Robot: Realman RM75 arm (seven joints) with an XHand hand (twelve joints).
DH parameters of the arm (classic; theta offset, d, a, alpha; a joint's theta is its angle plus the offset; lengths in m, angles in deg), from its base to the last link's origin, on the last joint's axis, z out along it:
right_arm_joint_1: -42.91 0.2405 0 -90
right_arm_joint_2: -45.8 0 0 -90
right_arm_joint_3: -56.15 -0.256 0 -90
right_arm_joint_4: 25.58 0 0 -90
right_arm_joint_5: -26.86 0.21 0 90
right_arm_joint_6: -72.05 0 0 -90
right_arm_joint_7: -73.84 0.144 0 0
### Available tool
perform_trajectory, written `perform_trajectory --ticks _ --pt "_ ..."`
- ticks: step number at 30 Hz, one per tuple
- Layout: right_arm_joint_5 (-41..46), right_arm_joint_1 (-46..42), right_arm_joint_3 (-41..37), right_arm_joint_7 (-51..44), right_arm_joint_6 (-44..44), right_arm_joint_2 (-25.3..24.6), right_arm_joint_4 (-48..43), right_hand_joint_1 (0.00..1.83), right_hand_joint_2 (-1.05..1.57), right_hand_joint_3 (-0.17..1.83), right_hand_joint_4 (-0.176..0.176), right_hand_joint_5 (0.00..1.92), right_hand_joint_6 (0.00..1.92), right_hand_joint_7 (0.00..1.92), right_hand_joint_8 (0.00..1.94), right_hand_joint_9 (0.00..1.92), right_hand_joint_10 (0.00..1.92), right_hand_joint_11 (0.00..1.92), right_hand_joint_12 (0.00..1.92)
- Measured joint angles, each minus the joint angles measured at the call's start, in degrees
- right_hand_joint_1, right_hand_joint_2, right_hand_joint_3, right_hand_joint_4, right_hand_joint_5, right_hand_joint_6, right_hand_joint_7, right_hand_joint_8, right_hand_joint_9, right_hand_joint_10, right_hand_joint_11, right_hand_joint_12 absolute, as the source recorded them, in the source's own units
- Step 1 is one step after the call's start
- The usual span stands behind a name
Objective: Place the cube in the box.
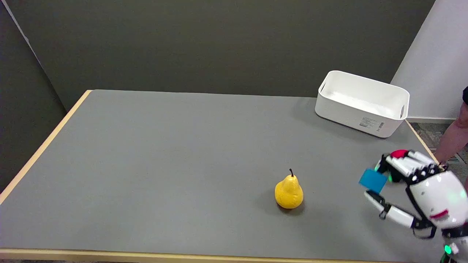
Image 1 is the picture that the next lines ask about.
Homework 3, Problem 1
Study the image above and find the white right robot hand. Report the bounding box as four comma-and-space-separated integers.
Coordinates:
364, 150, 468, 240

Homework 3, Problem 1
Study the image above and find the blue cube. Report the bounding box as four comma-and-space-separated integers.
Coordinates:
358, 168, 388, 194

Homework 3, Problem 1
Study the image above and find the person's bare forearm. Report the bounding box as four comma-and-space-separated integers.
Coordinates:
434, 86, 468, 165

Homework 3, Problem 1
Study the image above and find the white plastic storage box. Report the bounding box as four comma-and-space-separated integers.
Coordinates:
315, 70, 410, 138

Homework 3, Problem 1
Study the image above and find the yellow pear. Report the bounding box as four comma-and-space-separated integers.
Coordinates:
275, 168, 304, 210

